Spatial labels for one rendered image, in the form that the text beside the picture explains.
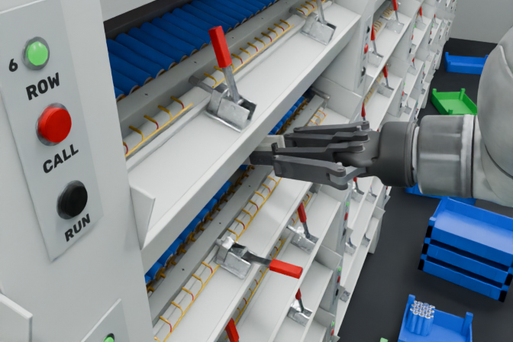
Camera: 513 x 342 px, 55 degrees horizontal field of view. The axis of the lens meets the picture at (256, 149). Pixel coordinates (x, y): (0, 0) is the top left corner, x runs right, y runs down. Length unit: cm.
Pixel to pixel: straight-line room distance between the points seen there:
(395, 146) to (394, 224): 163
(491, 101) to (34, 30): 29
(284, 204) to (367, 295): 121
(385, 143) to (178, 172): 25
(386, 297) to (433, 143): 136
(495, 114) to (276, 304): 51
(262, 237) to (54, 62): 43
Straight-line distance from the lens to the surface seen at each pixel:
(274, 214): 65
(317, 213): 96
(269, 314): 78
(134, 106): 41
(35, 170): 24
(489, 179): 53
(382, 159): 55
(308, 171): 57
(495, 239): 197
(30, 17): 23
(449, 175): 54
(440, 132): 54
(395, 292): 189
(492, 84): 38
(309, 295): 107
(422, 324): 173
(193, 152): 42
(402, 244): 208
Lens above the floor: 134
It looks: 31 degrees down
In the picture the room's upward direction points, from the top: straight up
